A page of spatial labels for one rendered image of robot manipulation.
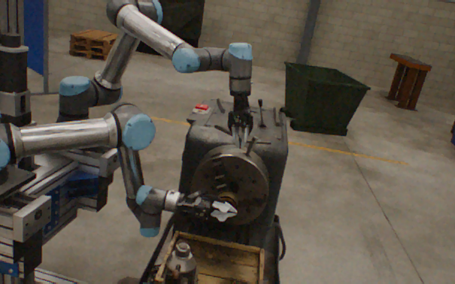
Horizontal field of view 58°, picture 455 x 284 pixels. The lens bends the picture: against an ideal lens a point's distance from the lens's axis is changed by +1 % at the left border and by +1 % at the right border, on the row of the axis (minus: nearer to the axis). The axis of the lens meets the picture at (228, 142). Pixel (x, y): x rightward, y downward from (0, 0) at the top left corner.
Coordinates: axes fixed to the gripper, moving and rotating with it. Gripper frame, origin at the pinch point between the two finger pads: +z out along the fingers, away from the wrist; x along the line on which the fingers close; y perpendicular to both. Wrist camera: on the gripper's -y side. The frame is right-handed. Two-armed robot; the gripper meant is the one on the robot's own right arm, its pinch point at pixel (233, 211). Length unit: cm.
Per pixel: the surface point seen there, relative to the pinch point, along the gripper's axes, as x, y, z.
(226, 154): 15.1, -15.8, -7.2
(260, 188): 3.9, -15.2, 8.4
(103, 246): -108, -102, -88
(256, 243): -21.8, -16.0, 11.7
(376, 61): -44, -1022, 280
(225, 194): 3.7, -4.6, -4.4
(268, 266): -54, -47, 22
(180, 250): 9.1, 41.5, -11.0
